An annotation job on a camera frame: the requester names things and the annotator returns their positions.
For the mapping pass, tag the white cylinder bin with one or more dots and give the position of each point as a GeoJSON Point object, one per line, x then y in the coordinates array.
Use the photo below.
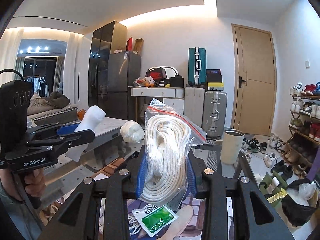
{"type": "Point", "coordinates": [231, 144]}

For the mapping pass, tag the shoe rack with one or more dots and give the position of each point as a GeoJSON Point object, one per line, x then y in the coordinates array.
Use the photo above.
{"type": "Point", "coordinates": [303, 145]}

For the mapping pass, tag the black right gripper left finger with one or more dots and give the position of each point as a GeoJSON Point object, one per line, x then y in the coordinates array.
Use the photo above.
{"type": "Point", "coordinates": [78, 217]}

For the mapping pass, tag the teal suitcase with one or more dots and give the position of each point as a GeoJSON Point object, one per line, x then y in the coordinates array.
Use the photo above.
{"type": "Point", "coordinates": [197, 63]}

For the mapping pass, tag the anime print mat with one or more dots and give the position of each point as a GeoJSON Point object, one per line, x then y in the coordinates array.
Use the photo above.
{"type": "Point", "coordinates": [78, 217]}

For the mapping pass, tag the beige suitcase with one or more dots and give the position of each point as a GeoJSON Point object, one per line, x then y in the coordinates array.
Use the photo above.
{"type": "Point", "coordinates": [193, 104]}

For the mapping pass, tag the tall black glass cabinet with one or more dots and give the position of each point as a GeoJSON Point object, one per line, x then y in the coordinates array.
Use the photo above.
{"type": "Point", "coordinates": [105, 41]}

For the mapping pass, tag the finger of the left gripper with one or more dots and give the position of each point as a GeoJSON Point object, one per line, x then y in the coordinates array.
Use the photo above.
{"type": "Point", "coordinates": [54, 129]}
{"type": "Point", "coordinates": [66, 141]}

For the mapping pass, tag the white drawer desk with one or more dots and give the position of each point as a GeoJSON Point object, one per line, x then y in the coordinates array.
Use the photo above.
{"type": "Point", "coordinates": [174, 96]}

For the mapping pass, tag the black white bag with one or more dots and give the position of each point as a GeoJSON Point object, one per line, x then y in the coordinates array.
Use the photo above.
{"type": "Point", "coordinates": [300, 202]}

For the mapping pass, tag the white round plush on table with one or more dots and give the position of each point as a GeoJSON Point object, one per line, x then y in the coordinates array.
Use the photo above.
{"type": "Point", "coordinates": [132, 132]}

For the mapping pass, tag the person's left hand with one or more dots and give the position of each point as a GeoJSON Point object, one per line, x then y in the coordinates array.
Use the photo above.
{"type": "Point", "coordinates": [35, 183]}

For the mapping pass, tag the green white packet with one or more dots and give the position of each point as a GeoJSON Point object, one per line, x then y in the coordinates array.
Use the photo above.
{"type": "Point", "coordinates": [153, 219]}

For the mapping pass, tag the silver suitcase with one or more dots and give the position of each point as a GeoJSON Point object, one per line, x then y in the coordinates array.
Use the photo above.
{"type": "Point", "coordinates": [214, 113]}

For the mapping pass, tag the sofa with blankets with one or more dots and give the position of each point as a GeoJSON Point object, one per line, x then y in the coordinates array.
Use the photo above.
{"type": "Point", "coordinates": [52, 109]}

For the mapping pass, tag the grey refrigerator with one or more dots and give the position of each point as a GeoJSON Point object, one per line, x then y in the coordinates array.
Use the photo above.
{"type": "Point", "coordinates": [123, 70]}

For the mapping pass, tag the wooden door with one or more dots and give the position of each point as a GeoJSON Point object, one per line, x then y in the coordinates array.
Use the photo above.
{"type": "Point", "coordinates": [255, 80]}

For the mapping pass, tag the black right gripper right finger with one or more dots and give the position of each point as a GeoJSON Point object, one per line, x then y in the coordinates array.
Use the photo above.
{"type": "Point", "coordinates": [233, 205]}

